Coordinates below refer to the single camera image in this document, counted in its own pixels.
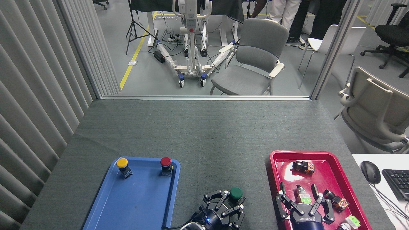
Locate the beige office chair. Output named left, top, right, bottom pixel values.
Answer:
left=334, top=66, right=409, bottom=154

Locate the person in pale trousers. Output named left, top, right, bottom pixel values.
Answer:
left=251, top=0, right=303, bottom=32

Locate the white stand on wheels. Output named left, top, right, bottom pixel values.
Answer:
left=156, top=0, right=237, bottom=88

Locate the silver green switch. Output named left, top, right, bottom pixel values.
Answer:
left=294, top=184, right=312, bottom=205

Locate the white desk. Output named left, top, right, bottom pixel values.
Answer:
left=351, top=154, right=409, bottom=230

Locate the grey armchair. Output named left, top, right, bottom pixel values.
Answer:
left=210, top=18, right=290, bottom=96

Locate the yellow push button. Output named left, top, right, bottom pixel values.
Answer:
left=116, top=158, right=133, bottom=179

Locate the short black orange switch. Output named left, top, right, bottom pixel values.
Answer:
left=292, top=160, right=315, bottom=175

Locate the person in dark trousers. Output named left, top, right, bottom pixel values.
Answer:
left=287, top=0, right=347, bottom=51

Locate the black tripod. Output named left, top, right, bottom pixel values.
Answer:
left=125, top=0, right=159, bottom=55

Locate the silver table edge rail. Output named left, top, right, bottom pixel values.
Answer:
left=101, top=95, right=311, bottom=102

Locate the green push button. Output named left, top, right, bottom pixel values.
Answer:
left=228, top=187, right=245, bottom=205

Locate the red push button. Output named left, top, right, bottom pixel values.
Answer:
left=160, top=157, right=174, bottom=177

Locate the long black orange switch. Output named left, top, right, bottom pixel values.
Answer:
left=322, top=189, right=350, bottom=213

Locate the white plastic chair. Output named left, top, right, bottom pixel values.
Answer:
left=298, top=24, right=367, bottom=90

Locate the black office chair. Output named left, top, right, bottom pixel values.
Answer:
left=360, top=3, right=409, bottom=79

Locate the red plastic tray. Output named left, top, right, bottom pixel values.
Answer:
left=269, top=150, right=373, bottom=230

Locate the black keyboard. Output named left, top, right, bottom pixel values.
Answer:
left=382, top=169, right=409, bottom=201

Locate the silver post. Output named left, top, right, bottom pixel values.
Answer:
left=310, top=0, right=363, bottom=101

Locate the green white switch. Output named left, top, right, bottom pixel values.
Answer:
left=338, top=215, right=361, bottom=230

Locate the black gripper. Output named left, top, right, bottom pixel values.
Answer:
left=274, top=182, right=336, bottom=230
left=191, top=189, right=247, bottom=230

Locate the black mouse cable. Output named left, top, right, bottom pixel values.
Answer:
left=371, top=183, right=409, bottom=221

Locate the black swivel chair base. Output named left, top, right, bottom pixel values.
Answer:
left=92, top=0, right=110, bottom=11

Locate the black computer mouse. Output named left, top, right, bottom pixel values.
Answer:
left=359, top=160, right=382, bottom=185

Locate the blue plastic tray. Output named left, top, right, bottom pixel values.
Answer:
left=82, top=156, right=181, bottom=230

